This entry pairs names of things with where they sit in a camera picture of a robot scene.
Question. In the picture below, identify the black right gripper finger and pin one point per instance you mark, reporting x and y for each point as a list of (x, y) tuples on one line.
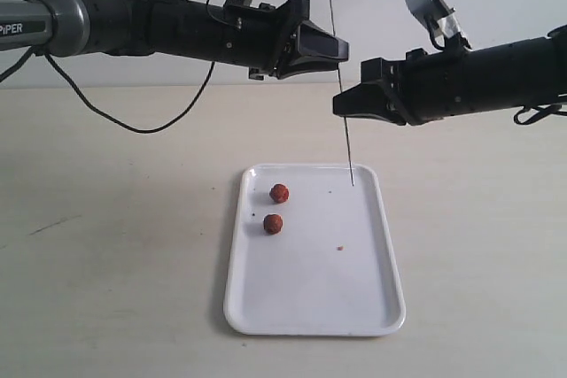
[(381, 115), (364, 99)]

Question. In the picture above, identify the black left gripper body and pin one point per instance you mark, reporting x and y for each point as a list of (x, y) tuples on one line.
[(262, 37)]

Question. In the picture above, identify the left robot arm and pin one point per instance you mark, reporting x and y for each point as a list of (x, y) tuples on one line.
[(132, 28)]

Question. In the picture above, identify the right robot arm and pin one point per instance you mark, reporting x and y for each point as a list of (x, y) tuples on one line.
[(528, 74)]

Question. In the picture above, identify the white rectangular plastic tray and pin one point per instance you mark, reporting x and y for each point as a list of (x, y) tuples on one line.
[(296, 283)]

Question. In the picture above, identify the thin metal skewer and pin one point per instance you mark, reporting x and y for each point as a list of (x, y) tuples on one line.
[(341, 87)]

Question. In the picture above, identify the red meatball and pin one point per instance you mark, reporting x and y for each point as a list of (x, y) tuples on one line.
[(273, 224), (279, 193)]

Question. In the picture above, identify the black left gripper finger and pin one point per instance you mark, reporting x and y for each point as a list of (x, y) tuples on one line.
[(315, 43), (290, 67)]

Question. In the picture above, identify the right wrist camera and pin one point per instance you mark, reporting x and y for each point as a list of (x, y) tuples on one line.
[(440, 22)]

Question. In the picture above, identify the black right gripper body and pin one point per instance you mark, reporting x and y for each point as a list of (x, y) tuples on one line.
[(418, 86)]

